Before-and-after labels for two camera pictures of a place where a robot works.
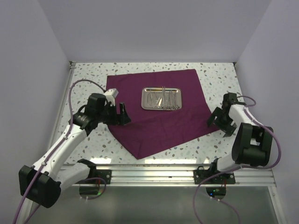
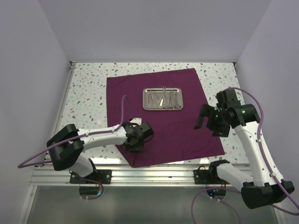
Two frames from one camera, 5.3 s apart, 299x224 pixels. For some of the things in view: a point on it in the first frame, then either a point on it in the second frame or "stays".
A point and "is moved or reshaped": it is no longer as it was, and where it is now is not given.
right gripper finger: (229, 132) → (218, 132)
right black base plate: (200, 174) stays
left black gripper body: (108, 115) → (138, 146)
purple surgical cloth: (150, 131) is moved or reshaped
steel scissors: (172, 107) stays
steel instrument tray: (161, 98) stays
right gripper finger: (213, 118) → (205, 110)
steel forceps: (163, 106) stays
